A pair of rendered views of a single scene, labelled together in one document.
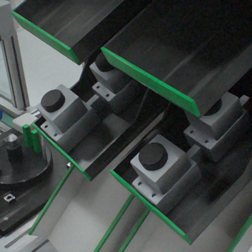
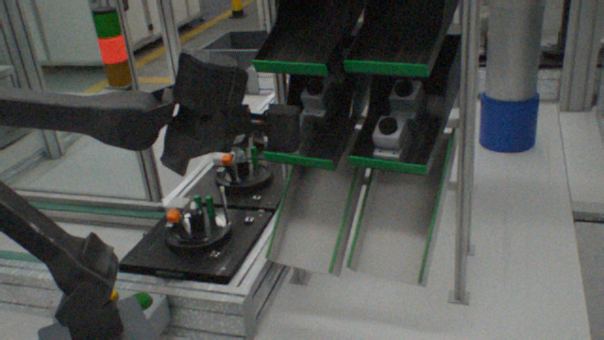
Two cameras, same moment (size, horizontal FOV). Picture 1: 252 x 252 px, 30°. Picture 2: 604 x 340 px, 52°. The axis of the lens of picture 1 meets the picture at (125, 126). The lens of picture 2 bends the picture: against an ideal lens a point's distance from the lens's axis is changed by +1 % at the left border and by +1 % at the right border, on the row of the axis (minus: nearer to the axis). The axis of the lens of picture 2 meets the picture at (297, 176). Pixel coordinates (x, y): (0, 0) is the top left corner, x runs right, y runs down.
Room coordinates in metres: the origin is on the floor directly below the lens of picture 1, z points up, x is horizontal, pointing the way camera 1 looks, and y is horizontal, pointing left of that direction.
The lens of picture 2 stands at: (-0.37, 0.47, 1.63)
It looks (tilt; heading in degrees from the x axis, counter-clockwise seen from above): 26 degrees down; 336
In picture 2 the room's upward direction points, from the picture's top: 6 degrees counter-clockwise
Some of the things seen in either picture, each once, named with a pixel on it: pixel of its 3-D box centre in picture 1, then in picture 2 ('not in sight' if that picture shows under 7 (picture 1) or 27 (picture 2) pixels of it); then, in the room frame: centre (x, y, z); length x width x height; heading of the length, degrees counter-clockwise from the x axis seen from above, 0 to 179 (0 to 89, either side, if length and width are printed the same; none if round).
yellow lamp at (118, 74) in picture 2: not in sight; (118, 72); (0.94, 0.27, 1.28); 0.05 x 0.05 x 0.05
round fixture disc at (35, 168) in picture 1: (16, 162); (197, 231); (0.72, 0.22, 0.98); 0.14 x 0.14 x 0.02
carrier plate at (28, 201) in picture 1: (18, 170); (199, 240); (0.72, 0.22, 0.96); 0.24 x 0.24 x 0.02; 46
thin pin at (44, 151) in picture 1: (43, 145); (225, 205); (0.71, 0.16, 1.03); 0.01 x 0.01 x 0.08; 46
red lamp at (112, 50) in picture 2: not in sight; (112, 48); (0.94, 0.27, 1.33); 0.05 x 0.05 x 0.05
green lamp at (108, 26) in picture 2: not in sight; (107, 24); (0.94, 0.27, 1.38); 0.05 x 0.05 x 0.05
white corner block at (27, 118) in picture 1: (27, 126); (178, 209); (0.86, 0.22, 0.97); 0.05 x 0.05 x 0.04; 46
